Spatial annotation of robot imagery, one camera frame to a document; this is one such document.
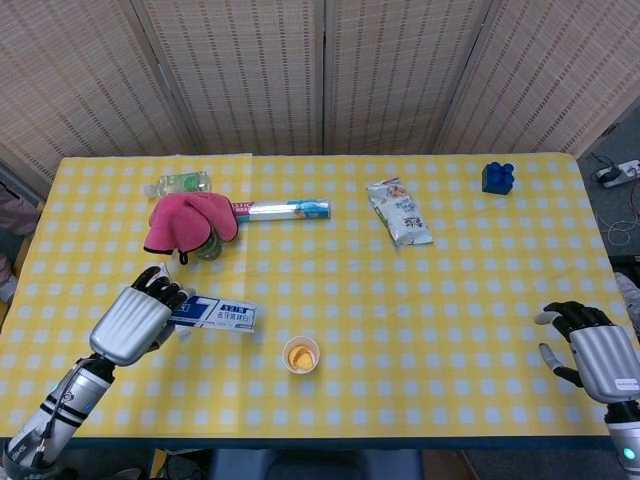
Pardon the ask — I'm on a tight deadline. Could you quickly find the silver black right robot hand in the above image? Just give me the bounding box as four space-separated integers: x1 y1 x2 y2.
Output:
533 301 640 405

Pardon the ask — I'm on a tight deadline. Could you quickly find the cling film roll box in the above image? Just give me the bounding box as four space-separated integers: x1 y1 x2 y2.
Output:
230 198 332 224

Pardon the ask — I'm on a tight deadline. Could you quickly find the dark blue seat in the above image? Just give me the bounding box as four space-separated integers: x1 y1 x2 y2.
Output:
207 448 422 480

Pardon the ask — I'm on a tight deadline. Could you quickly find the orange fruit slice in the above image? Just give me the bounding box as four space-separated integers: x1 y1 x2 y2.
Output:
288 342 318 372

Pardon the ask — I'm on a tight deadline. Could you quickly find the white cable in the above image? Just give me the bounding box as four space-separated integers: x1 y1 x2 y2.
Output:
597 187 640 247

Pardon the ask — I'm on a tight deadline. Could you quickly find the white snack packet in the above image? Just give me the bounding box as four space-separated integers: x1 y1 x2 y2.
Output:
366 179 434 249

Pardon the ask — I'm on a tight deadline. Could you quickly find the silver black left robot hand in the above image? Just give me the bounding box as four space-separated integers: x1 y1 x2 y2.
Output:
89 265 197 369

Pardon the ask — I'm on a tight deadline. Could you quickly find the yellow white checked tablecloth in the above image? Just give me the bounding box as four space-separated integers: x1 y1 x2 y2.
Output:
0 153 640 441

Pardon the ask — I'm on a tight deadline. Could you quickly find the blue toy building block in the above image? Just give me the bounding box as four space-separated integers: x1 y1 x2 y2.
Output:
481 161 517 195

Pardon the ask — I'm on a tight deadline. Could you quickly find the blue white toothpaste box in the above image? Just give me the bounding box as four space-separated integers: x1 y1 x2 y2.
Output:
167 294 259 335

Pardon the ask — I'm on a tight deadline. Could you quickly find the clear bottle with green label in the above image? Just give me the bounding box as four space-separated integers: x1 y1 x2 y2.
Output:
144 170 212 197

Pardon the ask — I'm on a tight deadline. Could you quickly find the woven bamboo folding screen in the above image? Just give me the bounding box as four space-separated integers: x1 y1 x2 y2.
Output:
0 0 640 184

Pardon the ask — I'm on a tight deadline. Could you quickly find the clear glass jar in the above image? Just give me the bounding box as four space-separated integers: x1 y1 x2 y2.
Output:
194 228 226 261

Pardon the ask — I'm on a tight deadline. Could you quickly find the white paper cup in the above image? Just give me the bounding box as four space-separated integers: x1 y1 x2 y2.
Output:
282 336 321 375

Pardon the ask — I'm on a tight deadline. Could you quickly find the pink cloth with black trim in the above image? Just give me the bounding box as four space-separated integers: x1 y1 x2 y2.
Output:
143 192 240 265

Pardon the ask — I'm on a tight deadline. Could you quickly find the white power strip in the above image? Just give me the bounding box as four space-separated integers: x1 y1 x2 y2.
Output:
594 158 640 189

